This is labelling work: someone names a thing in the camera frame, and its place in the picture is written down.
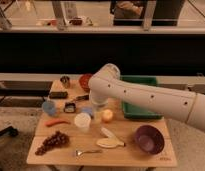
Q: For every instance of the white plastic cup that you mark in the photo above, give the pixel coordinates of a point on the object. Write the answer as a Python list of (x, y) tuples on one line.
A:
[(82, 122)]

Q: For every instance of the black eraser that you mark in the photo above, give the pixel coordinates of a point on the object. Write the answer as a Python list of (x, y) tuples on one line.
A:
[(58, 95)]

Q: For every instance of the red yellow apple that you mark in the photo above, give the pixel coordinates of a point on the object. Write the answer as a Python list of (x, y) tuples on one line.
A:
[(107, 115)]

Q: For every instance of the purple grape bunch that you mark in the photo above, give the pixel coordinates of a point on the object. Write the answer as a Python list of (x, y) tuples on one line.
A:
[(58, 139)]

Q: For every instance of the red bowl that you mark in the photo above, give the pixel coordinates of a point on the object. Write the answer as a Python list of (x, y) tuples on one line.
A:
[(84, 80)]

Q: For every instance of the blue plastic cup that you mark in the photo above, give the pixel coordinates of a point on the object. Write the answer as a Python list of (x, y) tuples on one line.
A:
[(49, 108)]

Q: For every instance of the beige wooden spatula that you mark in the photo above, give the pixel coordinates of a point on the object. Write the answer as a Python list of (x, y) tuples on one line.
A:
[(110, 140)]

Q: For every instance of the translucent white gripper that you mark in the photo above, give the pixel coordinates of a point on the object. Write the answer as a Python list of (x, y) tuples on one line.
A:
[(98, 112)]

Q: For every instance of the orange carrot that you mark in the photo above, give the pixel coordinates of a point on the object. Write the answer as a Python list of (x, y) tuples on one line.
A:
[(55, 122)]

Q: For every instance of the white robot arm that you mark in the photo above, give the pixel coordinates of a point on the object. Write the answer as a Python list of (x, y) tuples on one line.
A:
[(184, 106)]

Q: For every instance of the small metal cup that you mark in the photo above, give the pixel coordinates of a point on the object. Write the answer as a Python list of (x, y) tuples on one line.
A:
[(65, 80)]

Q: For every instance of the metal fork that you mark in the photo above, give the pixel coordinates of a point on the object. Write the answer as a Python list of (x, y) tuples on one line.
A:
[(79, 152)]

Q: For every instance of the black handled knife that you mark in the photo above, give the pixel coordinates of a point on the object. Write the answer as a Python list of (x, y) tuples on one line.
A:
[(80, 98)]

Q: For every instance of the green plastic tray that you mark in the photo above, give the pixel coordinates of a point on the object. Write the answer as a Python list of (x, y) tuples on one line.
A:
[(134, 112)]

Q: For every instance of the blue sponge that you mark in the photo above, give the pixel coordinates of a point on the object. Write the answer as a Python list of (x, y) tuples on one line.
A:
[(87, 110)]

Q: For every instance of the seated person in background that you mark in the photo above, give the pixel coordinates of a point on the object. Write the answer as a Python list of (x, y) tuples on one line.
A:
[(127, 12)]

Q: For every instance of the purple bowl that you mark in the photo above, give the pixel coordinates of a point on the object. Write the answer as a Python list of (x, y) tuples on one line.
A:
[(149, 139)]

